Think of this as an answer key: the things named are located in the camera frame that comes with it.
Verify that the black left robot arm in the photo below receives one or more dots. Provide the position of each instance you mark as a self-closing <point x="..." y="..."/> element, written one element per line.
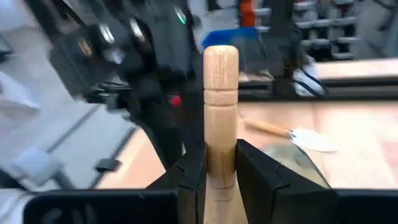
<point x="161" y="40"/>

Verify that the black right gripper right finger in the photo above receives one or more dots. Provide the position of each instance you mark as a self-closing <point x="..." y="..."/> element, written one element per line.
<point x="264" y="193"/>

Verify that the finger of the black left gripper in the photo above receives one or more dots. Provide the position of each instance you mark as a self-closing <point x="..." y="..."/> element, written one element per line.
<point x="174" y="133"/>

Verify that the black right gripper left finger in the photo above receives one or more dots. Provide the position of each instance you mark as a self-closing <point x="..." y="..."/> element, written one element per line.
<point x="192" y="186"/>

